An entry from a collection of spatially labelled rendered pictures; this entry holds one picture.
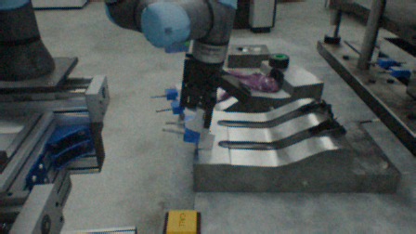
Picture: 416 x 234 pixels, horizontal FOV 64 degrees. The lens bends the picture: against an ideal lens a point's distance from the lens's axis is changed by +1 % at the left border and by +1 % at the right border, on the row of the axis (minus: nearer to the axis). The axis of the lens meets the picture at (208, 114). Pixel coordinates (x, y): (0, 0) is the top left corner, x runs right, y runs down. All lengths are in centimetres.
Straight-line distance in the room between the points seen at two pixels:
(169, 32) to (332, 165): 51
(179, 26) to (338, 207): 56
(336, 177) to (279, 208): 16
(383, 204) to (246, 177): 33
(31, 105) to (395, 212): 94
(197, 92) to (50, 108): 44
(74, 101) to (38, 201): 41
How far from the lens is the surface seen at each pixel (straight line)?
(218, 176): 82
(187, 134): 81
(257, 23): 522
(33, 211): 60
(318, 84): 122
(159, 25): 56
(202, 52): 67
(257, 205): 82
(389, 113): 141
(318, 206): 85
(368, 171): 90
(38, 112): 99
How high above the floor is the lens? 137
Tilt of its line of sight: 29 degrees down
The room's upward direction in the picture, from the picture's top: straight up
